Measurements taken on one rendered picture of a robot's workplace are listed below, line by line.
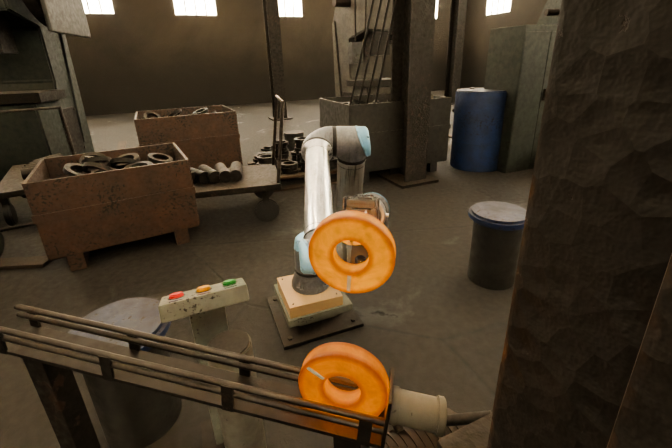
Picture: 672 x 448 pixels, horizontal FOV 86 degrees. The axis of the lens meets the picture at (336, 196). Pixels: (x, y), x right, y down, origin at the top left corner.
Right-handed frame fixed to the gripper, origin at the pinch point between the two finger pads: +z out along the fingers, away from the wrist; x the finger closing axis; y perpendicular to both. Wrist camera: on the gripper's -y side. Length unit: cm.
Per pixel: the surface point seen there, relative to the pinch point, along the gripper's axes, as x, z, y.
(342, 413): 0.5, 6.5, -27.4
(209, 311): -46, -32, -31
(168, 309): -53, -23, -27
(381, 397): 6.7, 5.3, -24.3
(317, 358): -3.9, 7.0, -18.2
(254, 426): -31, -29, -62
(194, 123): -219, -292, 53
